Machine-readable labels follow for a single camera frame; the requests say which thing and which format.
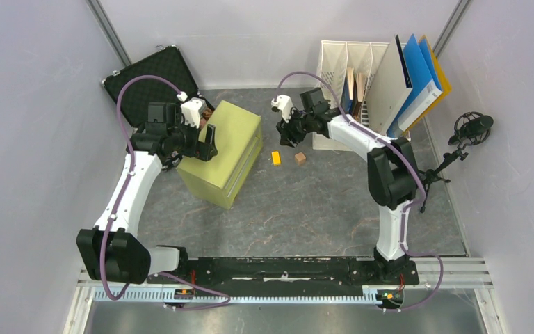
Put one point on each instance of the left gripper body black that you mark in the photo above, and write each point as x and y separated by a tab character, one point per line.
185	138

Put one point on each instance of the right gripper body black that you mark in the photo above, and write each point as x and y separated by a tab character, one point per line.
304	120

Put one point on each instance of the green drawer cabinet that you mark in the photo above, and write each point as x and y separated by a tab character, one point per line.
239	142

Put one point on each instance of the Animal Farm book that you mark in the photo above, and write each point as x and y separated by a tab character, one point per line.
347	97

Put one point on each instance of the brown small book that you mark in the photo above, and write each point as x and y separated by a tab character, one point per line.
360	81

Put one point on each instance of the white paper box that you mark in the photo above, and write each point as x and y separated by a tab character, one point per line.
390	88

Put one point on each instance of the blue plastic folder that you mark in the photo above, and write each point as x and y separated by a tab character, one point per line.
396	129

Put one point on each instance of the orange plastic folder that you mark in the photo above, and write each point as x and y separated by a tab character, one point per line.
439	78

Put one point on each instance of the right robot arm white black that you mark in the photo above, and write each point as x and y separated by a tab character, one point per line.
392	177

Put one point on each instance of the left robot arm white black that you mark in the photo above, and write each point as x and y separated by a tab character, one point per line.
110	250

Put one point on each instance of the yellow eraser block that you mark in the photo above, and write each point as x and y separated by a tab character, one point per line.
276	158

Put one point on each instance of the wooden cube block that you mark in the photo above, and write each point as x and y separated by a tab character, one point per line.
300	158

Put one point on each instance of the white file organizer rack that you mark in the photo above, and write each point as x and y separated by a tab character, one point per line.
336	56

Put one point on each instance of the black poker chip case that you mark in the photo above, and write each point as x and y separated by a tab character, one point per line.
146	94

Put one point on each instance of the black microphone on tripod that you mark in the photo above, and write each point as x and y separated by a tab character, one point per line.
470	129

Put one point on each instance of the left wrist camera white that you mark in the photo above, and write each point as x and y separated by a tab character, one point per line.
191	109

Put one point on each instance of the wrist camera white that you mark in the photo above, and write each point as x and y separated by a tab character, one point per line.
284	105
191	109

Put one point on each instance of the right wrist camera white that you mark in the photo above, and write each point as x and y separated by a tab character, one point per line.
284	105

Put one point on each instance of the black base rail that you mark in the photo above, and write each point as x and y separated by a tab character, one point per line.
294	276

